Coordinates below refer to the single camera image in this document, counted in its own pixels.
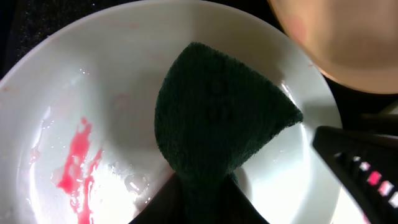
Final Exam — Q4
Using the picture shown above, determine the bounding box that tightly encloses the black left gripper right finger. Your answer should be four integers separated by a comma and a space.
222, 175, 269, 224

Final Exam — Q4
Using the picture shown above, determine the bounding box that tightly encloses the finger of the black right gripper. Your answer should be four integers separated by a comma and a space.
360, 114, 398, 136
312, 126, 397, 224

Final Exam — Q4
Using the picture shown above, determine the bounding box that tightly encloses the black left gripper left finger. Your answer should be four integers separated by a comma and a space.
129, 174, 187, 224

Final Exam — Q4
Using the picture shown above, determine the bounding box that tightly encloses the white plate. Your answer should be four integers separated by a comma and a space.
331, 187, 370, 224
1, 1, 341, 223

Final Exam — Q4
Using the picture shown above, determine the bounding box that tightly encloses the yellow plate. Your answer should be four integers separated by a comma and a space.
269, 0, 397, 95

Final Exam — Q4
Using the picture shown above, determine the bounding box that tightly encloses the green and yellow sponge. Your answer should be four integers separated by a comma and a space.
154, 42, 303, 223

